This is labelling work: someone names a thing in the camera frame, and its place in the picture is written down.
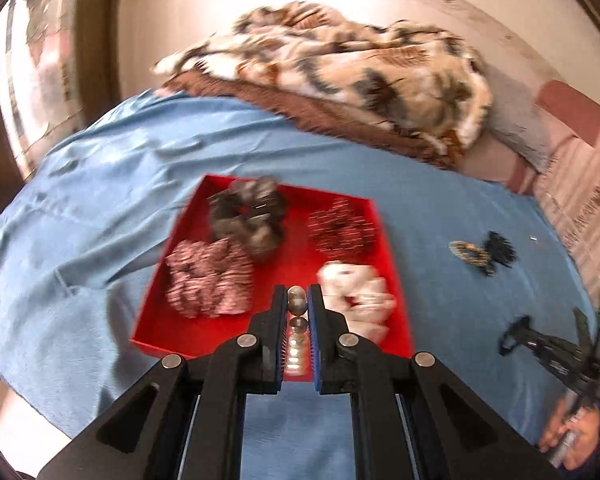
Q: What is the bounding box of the red plaid scrunchie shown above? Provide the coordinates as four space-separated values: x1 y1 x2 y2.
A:
166 237 252 318

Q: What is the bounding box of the red tray box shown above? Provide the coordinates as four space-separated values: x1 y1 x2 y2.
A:
131 184 414 359

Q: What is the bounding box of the black hair claw clip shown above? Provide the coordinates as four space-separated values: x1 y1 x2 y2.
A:
482 231 517 276

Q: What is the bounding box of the black scalloped hair tie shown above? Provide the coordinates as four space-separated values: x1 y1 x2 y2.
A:
497 314 532 358

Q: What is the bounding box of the light blue cloth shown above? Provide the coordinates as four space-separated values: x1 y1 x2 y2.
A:
0 92 597 479

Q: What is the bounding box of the grey pillow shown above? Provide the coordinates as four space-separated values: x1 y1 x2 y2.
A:
486 65 571 174

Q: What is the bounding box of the striped floral pillow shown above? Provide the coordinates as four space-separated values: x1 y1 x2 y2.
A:
533 138 600 304

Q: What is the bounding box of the white dotted scrunchie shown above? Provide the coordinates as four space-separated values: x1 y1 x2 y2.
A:
317 261 396 344

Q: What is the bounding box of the dark red dotted scrunchie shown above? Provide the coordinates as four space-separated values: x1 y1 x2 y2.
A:
308 198 375 259

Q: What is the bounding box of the stained glass door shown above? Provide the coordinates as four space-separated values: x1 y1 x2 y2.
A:
0 0 121 179

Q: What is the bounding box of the grey black scrunchie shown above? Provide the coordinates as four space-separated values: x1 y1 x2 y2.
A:
208 176 286 259

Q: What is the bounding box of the pearl bracelet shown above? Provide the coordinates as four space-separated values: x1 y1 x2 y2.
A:
284 285 310 377

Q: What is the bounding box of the leaf pattern blanket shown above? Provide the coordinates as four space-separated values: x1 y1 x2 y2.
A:
151 1 493 169

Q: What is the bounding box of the person right hand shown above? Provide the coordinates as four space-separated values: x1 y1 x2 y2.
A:
536 393 600 472

